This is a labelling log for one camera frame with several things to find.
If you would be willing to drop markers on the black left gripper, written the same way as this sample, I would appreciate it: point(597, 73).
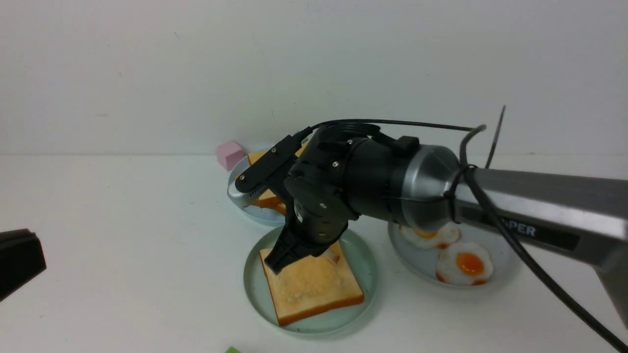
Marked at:
point(21, 260)

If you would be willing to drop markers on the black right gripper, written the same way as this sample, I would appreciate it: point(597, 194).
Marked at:
point(330, 185)

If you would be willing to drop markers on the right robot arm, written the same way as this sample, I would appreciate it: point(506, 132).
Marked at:
point(582, 218)

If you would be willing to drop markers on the light blue bread plate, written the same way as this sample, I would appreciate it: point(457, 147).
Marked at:
point(264, 216)

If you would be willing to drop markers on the toast slice top of stack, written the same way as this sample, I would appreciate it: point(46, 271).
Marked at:
point(270, 201)

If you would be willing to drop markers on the pale green centre plate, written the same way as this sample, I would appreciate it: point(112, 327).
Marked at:
point(328, 325)

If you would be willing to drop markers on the pink foam cube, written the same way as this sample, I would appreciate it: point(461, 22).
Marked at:
point(229, 154)

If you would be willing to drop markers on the green foam cube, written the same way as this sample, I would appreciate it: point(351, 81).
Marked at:
point(232, 349)

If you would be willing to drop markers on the grey egg plate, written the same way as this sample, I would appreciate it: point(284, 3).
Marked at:
point(424, 262)

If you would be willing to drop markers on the fried egg upper left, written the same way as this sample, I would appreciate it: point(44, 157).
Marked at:
point(439, 240)

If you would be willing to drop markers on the fried egg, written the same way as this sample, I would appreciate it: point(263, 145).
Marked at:
point(464, 264)
point(439, 240)

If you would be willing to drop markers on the fried egg lower right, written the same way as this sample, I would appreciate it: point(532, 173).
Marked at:
point(464, 264)

